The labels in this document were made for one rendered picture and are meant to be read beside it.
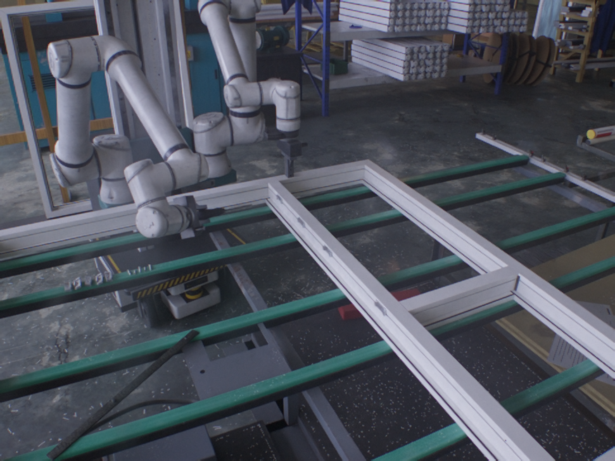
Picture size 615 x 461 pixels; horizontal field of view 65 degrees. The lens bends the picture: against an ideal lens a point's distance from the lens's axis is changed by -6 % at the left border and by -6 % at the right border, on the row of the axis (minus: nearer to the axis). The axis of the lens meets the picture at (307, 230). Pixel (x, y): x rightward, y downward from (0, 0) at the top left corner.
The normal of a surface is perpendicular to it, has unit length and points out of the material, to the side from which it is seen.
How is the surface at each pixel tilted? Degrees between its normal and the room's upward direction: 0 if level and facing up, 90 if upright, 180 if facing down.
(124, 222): 90
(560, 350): 0
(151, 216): 65
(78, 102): 124
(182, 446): 0
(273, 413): 0
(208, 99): 90
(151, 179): 54
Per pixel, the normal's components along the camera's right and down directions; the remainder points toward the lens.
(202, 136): -0.24, 0.49
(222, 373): 0.00, -0.87
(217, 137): 0.36, 0.47
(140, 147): 0.59, 0.40
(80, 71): 0.51, 0.81
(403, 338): -0.91, 0.21
